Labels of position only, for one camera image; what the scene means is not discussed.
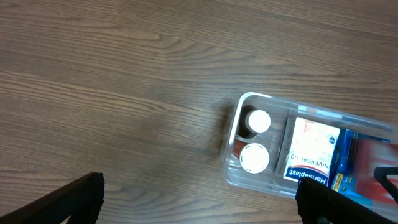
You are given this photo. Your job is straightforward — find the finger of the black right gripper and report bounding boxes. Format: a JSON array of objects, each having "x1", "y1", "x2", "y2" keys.
[{"x1": 374, "y1": 167, "x2": 398, "y2": 203}]

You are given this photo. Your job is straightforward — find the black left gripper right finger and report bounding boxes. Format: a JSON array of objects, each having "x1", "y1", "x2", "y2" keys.
[{"x1": 295, "y1": 177, "x2": 394, "y2": 224}]

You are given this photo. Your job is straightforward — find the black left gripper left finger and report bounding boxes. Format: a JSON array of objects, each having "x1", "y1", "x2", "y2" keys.
[{"x1": 1, "y1": 172, "x2": 105, "y2": 224}]

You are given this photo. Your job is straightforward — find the red medicine box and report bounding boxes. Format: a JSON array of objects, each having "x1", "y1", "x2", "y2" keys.
[{"x1": 354, "y1": 139, "x2": 397, "y2": 204}]

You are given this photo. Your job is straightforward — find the blue medicine box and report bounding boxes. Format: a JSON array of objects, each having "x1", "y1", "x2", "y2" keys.
[{"x1": 329, "y1": 129, "x2": 390, "y2": 206}]

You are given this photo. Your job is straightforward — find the white blue plaster box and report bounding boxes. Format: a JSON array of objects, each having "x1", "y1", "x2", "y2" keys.
[{"x1": 275, "y1": 117, "x2": 340, "y2": 185}]

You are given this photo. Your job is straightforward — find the orange bottle white cap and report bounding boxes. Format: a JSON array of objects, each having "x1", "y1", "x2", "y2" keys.
[{"x1": 232, "y1": 139, "x2": 270, "y2": 174}]

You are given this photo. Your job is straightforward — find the dark bottle white cap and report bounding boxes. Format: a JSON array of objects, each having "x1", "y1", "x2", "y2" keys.
[{"x1": 238, "y1": 105, "x2": 271, "y2": 139}]

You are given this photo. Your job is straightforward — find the clear plastic container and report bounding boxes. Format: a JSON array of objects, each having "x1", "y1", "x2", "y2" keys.
[{"x1": 221, "y1": 91, "x2": 398, "y2": 222}]

